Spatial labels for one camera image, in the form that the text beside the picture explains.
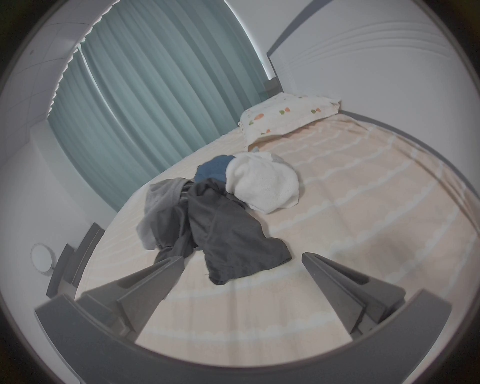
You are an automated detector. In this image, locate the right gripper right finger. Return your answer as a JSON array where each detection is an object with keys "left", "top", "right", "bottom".
[{"left": 302, "top": 252, "right": 406, "bottom": 335}]

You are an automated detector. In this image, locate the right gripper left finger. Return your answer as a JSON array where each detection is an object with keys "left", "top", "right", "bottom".
[{"left": 77, "top": 256, "right": 185, "bottom": 335}]

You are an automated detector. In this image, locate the black T-shirt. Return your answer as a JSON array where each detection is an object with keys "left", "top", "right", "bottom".
[{"left": 154, "top": 178, "right": 292, "bottom": 286}]

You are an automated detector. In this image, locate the black chest of drawers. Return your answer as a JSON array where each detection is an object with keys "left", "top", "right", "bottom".
[{"left": 70, "top": 222, "right": 106, "bottom": 290}]

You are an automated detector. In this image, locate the grey garment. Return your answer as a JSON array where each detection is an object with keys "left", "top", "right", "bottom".
[{"left": 137, "top": 179, "right": 192, "bottom": 251}]

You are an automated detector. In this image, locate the bed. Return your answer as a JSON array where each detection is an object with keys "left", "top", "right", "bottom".
[{"left": 75, "top": 0, "right": 480, "bottom": 370}]

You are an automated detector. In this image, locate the round white mirror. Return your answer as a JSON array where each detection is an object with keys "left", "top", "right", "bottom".
[{"left": 31, "top": 243, "right": 57, "bottom": 277}]

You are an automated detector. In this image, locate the white fleecy garment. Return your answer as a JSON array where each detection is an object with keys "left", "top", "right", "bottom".
[{"left": 225, "top": 151, "right": 300, "bottom": 214}]

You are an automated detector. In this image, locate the dark blue garment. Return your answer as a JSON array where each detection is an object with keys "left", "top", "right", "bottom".
[{"left": 196, "top": 154, "right": 237, "bottom": 185}]

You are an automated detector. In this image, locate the blue-green curtain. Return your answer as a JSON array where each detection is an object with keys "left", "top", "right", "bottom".
[
  {"left": 80, "top": 0, "right": 271, "bottom": 188},
  {"left": 47, "top": 48, "right": 129, "bottom": 212}
]

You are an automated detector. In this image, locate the white printed pillow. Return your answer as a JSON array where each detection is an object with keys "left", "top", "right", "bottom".
[{"left": 239, "top": 92, "right": 342, "bottom": 147}]

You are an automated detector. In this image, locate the grey bedside table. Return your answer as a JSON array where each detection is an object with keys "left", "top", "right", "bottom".
[{"left": 265, "top": 77, "right": 284, "bottom": 102}]

